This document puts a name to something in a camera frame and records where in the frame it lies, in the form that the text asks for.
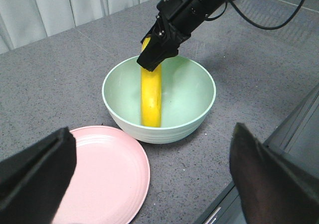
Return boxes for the yellow banana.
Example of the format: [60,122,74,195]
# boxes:
[140,37,162,128]

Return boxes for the pink plate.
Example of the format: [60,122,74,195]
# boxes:
[52,125,150,224]

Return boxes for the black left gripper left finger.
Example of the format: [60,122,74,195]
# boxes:
[0,127,76,224]

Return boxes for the white curtain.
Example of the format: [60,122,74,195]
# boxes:
[0,0,149,53]

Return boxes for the green bowl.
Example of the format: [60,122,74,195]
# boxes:
[102,56,216,144]

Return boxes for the grey cabinet front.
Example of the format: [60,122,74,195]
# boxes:
[196,87,319,224]

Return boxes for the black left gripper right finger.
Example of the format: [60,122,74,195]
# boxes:
[229,123,319,224]

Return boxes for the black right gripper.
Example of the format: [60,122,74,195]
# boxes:
[137,0,227,72]

